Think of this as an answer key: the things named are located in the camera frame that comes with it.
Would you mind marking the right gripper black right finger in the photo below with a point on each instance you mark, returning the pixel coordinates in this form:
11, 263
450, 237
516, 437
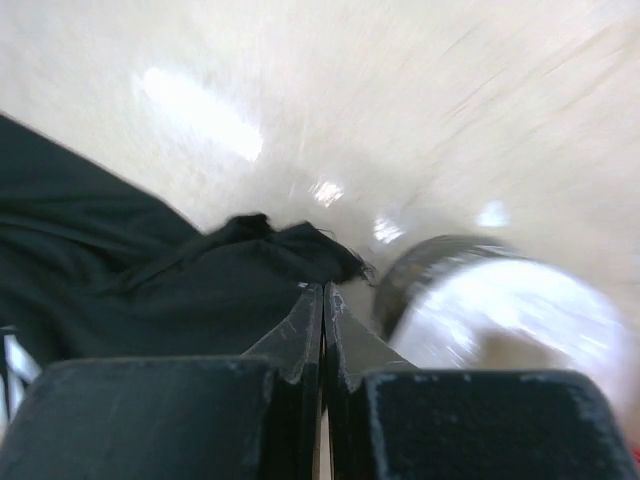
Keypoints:
391, 420

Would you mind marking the black printed t-shirt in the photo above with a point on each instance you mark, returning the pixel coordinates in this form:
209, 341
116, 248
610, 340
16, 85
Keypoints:
92, 266

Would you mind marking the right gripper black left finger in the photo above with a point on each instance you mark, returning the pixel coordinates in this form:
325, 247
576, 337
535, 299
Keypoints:
251, 416

